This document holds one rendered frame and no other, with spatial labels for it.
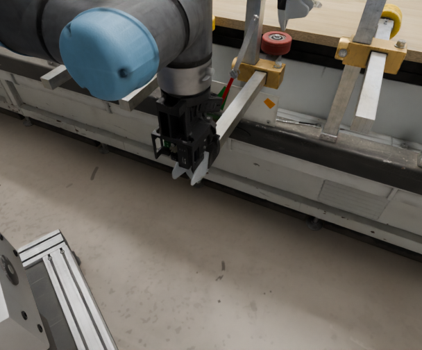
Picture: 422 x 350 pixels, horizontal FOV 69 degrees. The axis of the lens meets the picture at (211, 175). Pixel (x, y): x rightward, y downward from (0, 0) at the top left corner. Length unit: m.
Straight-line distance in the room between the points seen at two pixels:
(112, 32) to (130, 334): 1.18
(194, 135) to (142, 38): 0.20
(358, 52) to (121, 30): 0.59
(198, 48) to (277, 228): 1.24
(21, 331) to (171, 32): 0.30
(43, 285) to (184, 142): 0.94
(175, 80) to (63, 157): 1.67
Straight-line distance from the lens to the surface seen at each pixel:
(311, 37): 1.01
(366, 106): 0.59
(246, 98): 0.74
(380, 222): 1.51
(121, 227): 1.57
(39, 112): 2.16
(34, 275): 1.32
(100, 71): 0.29
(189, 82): 0.41
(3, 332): 0.34
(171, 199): 1.63
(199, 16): 0.38
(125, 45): 0.28
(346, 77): 0.82
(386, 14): 0.98
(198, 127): 0.47
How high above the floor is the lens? 1.26
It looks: 46 degrees down
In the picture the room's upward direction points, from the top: straight up
